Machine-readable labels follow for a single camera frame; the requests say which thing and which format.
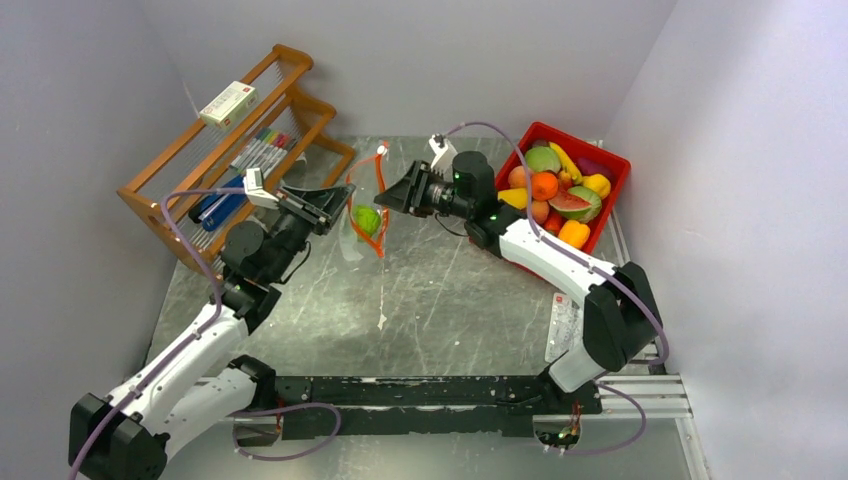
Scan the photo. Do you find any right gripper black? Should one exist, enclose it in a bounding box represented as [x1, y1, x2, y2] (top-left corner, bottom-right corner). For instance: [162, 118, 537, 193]
[374, 160, 473, 221]

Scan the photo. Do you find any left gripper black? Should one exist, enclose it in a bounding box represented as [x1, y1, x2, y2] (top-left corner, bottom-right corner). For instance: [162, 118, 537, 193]
[264, 184, 355, 282]

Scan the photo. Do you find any green lime toy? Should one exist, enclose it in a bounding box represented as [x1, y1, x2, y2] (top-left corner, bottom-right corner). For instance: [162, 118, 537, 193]
[352, 205, 382, 238]

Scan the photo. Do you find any clear zip top bag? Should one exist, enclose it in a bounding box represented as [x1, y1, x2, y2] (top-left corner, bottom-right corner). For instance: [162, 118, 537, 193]
[338, 140, 390, 263]

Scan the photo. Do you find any yellow mango toy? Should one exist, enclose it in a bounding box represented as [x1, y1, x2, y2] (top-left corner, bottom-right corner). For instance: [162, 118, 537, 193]
[497, 187, 532, 210]

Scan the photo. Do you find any orange fruit toy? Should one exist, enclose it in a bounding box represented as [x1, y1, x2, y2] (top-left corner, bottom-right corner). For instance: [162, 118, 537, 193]
[530, 171, 560, 201]

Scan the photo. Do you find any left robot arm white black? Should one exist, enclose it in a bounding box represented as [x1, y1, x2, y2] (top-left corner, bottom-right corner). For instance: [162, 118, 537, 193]
[69, 184, 355, 479]

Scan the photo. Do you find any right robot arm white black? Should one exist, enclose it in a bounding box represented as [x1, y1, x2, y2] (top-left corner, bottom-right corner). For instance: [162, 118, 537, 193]
[374, 151, 661, 414]

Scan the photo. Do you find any red plastic food bin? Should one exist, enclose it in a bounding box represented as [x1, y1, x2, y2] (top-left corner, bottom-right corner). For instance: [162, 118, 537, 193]
[495, 122, 631, 254]

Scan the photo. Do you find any bundle of coloured markers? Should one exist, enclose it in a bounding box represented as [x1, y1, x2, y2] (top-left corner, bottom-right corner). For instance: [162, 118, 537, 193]
[229, 127, 294, 174]

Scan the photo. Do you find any wooden shelf rack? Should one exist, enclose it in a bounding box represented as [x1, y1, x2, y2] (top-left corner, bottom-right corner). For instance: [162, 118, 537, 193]
[117, 44, 354, 271]

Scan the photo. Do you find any blue stapler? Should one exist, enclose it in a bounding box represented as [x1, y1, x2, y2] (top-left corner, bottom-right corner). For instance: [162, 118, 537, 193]
[188, 176, 247, 232]

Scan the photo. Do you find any peach toy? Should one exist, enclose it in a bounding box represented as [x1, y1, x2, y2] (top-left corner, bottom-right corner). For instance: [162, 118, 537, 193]
[507, 165, 528, 189]

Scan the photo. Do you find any white box on top shelf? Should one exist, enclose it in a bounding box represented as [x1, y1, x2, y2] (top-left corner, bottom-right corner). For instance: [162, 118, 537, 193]
[199, 81, 258, 131]

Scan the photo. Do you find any green cabbage toy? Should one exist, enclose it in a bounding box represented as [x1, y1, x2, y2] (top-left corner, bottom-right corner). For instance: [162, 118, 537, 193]
[524, 146, 562, 174]

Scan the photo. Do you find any banana toy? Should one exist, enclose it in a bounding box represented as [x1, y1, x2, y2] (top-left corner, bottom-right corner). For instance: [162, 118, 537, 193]
[548, 142, 583, 185]

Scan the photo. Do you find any orange bell pepper toy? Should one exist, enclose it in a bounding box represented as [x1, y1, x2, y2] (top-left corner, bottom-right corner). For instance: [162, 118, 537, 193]
[558, 220, 591, 250]

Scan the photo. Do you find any watermelon slice toy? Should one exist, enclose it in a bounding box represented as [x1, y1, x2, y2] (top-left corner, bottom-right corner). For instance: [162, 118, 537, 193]
[548, 188, 602, 223]

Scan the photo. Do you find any purple eggplant toy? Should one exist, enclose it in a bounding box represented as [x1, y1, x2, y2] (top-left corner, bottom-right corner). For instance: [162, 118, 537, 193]
[576, 157, 615, 182]

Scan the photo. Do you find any yellow bell pepper toy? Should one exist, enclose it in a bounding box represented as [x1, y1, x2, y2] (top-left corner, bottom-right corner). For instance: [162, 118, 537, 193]
[582, 173, 612, 199]

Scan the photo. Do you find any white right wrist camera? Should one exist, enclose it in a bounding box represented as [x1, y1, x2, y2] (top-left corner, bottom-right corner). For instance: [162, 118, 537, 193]
[428, 134, 458, 175]

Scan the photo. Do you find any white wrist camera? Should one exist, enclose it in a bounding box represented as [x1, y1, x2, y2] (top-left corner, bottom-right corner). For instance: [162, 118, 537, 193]
[243, 167, 279, 210]
[428, 134, 458, 175]

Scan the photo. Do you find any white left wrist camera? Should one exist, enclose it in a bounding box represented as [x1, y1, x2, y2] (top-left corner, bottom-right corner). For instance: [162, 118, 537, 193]
[243, 167, 279, 210]

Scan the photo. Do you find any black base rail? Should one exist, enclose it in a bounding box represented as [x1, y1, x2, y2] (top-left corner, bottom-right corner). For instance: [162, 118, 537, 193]
[244, 375, 602, 440]

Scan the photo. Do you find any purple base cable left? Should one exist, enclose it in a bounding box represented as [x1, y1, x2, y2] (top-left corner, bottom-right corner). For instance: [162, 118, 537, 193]
[231, 402, 343, 464]

